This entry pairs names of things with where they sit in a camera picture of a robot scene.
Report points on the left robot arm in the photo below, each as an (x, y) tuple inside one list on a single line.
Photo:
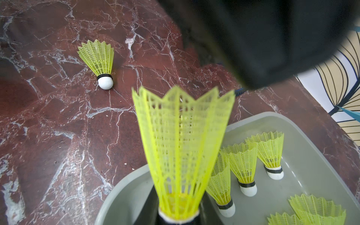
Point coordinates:
[(263, 42)]

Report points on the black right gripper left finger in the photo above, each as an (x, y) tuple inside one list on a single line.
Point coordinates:
[(149, 213)]

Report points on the yellow shuttlecock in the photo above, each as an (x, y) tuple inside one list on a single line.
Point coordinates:
[(270, 149), (219, 186), (181, 138), (243, 163), (317, 211), (284, 219), (98, 56)]

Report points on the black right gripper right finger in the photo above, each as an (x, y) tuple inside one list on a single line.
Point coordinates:
[(208, 214)]

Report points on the grey-green plastic storage tray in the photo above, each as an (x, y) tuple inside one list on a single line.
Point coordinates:
[(306, 171)]

